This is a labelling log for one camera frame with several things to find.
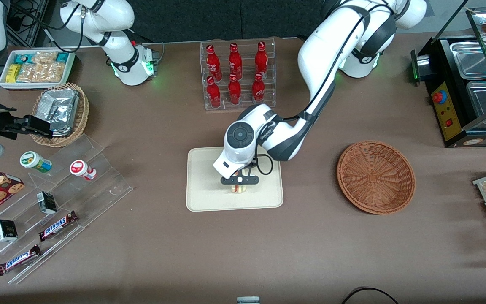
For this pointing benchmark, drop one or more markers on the green lid cup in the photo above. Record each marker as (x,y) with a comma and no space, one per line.
(32,160)

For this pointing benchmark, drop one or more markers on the silver foil packet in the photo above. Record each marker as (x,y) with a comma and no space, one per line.
(59,109)

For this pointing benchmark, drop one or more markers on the brown wicker basket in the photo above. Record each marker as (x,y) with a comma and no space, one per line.
(376,177)

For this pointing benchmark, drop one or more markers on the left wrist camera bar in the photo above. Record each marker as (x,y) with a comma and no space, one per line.
(230,180)

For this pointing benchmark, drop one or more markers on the red cola bottle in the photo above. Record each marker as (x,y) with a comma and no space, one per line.
(234,93)
(261,61)
(214,95)
(213,63)
(235,63)
(258,92)

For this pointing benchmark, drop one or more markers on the cream plastic tray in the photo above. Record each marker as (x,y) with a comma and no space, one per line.
(205,185)

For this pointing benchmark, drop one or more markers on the Snickers chocolate bar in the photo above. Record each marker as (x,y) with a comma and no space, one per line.
(57,226)
(18,260)

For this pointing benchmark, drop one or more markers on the yellow snack packet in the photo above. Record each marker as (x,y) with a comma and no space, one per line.
(13,73)

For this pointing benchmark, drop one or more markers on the light tan wicker basket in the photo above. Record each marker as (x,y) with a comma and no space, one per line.
(82,114)

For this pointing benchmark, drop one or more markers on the clear acrylic bottle rack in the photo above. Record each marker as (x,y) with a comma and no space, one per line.
(245,101)

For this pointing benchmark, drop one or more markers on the small grey object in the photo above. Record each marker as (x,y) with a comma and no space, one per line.
(248,300)

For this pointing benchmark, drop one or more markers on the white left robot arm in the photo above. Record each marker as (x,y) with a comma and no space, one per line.
(323,55)

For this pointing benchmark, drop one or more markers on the white rectangular snack tray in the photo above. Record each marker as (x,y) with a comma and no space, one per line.
(36,85)

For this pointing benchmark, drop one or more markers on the small black carton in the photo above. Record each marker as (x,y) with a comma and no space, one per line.
(6,230)
(47,202)

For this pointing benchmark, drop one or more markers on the clear acrylic stepped display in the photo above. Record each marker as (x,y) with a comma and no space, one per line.
(99,194)

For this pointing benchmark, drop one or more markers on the red lid cup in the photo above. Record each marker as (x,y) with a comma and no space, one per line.
(79,168)

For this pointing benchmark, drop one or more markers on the black glass food warmer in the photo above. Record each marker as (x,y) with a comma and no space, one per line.
(445,109)

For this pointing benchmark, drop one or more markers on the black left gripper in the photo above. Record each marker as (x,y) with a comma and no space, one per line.
(252,164)

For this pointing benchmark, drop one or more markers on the teal snack packet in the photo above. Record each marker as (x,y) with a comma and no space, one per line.
(62,57)
(23,58)

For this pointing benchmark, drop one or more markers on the clear cracker bag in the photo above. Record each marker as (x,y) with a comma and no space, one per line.
(28,74)
(53,72)
(44,57)

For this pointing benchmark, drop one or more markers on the triangular sandwich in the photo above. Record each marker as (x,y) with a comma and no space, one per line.
(238,189)

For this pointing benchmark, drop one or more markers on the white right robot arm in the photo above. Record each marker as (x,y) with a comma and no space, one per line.
(108,17)

